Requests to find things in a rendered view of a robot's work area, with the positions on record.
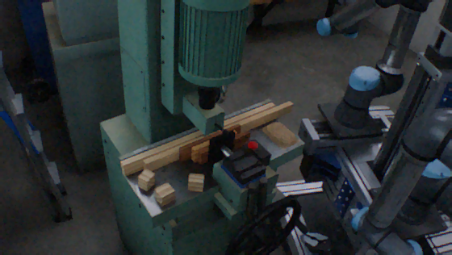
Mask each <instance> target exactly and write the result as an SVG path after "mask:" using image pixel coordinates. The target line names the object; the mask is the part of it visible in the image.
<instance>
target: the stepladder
mask: <svg viewBox="0 0 452 255"><path fill-rule="evenodd" d="M2 60H3V55H2V50H0V116H1V117H2V118H3V120H4V122H5V124H6V127H7V129H9V131H10V134H11V136H12V138H13V140H14V141H15V145H16V146H17V148H18V150H19V153H20V155H21V157H22V158H23V159H24V161H25V164H26V166H27V167H28V169H29V171H30V173H31V175H32V178H33V179H34V181H35V183H36V185H37V186H38V188H39V190H40V192H41V194H42V196H43V198H44V201H45V202H46V203H47V205H48V208H49V209H50V211H51V212H52V214H53V216H54V220H55V222H56V223H60V212H59V210H58V209H56V208H55V207H54V205H53V203H52V200H51V199H56V200H57V202H58V203H59V204H60V206H61V208H62V209H63V211H64V212H65V214H66V217H67V218H68V219H72V212H71V208H70V206H68V204H67V203H66V201H65V200H64V198H63V196H65V195H67V192H66V190H65V187H64V185H63V184H61V182H60V179H59V176H58V172H57V167H56V163H55V161H53V162H49V160H48V158H47V157H46V155H45V152H44V150H43V145H42V141H41V138H40V132H39V130H35V131H33V130H34V129H35V128H34V127H33V126H32V125H31V123H30V122H29V121H28V120H27V117H26V116H25V114H24V107H23V99H22V96H21V94H15V93H14V91H13V89H12V88H11V87H10V83H9V82H8V79H7V77H6V75H5V73H4V71H3V63H2ZM23 145H25V146H26V149H25V148H24V147H23ZM26 150H27V151H26ZM29 155H30V157H31V159H32V160H33V162H34V164H35V166H36V169H37V171H38V173H39V175H40V176H41V178H42V179H43V181H44V184H45V187H46V188H47V189H45V187H44V184H43V183H42V181H41V180H40V177H39V175H38V173H37V172H36V169H35V167H34V165H33V164H32V163H31V160H30V158H29ZM41 157H42V158H43V160H42V158H41ZM44 162H45V163H44ZM58 186H59V188H60V190H61V191H60V190H59V188H58ZM47 190H48V193H49V195H50V197H51V198H49V196H48V193H47Z"/></svg>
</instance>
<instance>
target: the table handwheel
mask: <svg viewBox="0 0 452 255"><path fill-rule="evenodd" d="M288 207H292V214H291V218H290V219H289V221H288V223H287V225H286V226H285V228H284V229H283V230H282V231H281V232H280V233H279V234H278V236H277V232H276V231H275V230H274V229H273V228H274V226H275V224H276V223H277V222H278V220H279V219H280V217H281V216H282V214H283V213H284V211H285V210H286V209H287V208H288ZM275 212H277V214H276V215H275V217H274V218H273V219H272V220H271V221H270V223H269V224H262V222H263V221H265V220H266V219H268V217H269V216H271V215H273V214H274V213H275ZM300 215H301V203H300V202H299V201H298V200H297V199H293V198H286V199H280V200H277V201H275V202H273V203H271V204H269V205H268V206H266V207H264V208H263V209H262V210H261V211H259V212H258V213H257V214H255V215H254V216H253V217H252V218H251V219H249V220H248V221H247V220H246V213H245V214H243V215H241V218H242V219H243V220H244V221H245V224H244V225H243V227H242V228H241V229H240V230H239V231H238V233H237V234H236V235H235V236H234V237H233V238H232V239H231V241H230V243H229V245H228V247H227V250H226V251H225V255H237V254H239V253H241V252H243V251H244V250H246V249H247V248H249V247H251V246H252V245H255V244H256V243H257V242H258V243H259V244H260V245H261V246H265V248H263V249H262V250H260V251H259V252H257V253H255V254H254V255H270V254H271V253H272V252H273V251H275V250H276V248H277V247H278V246H280V244H281V243H282V242H284V240H285V239H286V238H288V237H289V235H290V234H291V233H292V231H293V230H294V228H295V224H294V223H293V220H294V219H295V218H296V219H299V218H300ZM252 231H253V238H254V239H252V240H251V241H249V242H248V243H246V244H245V245H243V246H241V244H242V242H243V241H244V240H245V238H246V237H247V236H248V235H249V234H250V233H251V232H252ZM240 246H241V247H240Z"/></svg>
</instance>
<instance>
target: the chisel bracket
mask: <svg viewBox="0 0 452 255"><path fill-rule="evenodd" d="M182 112H183V113H184V114H185V116H186V117H187V118H188V119H190V120H191V122H192V123H193V124H194V125H195V126H196V127H197V128H198V129H199V130H200V131H201V132H202V133H203V134H204V135H205V136H207V135H211V134H212V133H213V132H216V131H219V128H218V127H216V126H215V123H218V124H219V125H220V126H221V127H222V128H223V127H224V113H225V111H224V110H223V109H222V108H221V107H220V106H219V105H218V104H216V106H215V108H213V109H211V110H204V109H202V108H201V107H199V94H198V90H195V91H192V92H190V93H186V94H184V95H183V96H182Z"/></svg>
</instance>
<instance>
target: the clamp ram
mask: <svg viewBox="0 0 452 255"><path fill-rule="evenodd" d="M235 135H236V133H235V132H234V131H233V130H231V131H230V132H229V134H228V135H227V136H223V135H221V136H217V137H216V138H213V139H211V140H210V144H209V145H208V155H207V160H208V161H209V162H210V163H212V162H213V161H216V160H219V159H220V158H222V157H228V156H230V155H232V154H234V153H233V146H234V140H235Z"/></svg>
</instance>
